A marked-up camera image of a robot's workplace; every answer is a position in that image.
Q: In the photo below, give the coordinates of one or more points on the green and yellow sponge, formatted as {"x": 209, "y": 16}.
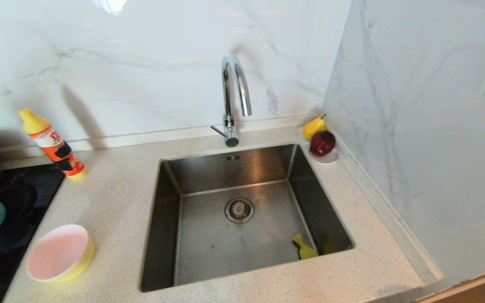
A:
{"x": 305, "y": 251}

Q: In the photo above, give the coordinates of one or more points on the small white dish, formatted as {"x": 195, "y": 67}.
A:
{"x": 329, "y": 159}

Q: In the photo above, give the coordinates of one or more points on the metal sink drain strainer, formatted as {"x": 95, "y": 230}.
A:
{"x": 239, "y": 210}

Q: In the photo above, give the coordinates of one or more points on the yellow pear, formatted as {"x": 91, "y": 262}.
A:
{"x": 313, "y": 128}

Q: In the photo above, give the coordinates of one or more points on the orange dish soap bottle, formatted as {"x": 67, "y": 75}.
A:
{"x": 51, "y": 141}

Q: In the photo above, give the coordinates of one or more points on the yellow plastic bowl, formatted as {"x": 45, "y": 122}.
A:
{"x": 84, "y": 259}

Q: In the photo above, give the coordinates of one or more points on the black induction cooktop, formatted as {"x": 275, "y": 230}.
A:
{"x": 15, "y": 202}

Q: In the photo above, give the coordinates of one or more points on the stainless steel sink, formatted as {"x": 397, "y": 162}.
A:
{"x": 209, "y": 252}

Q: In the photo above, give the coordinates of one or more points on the chrome gooseneck faucet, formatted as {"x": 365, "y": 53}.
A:
{"x": 227, "y": 97}

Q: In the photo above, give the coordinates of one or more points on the pink plastic bowl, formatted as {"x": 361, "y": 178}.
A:
{"x": 57, "y": 252}

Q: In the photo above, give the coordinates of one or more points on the red apple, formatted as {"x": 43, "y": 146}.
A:
{"x": 322, "y": 144}

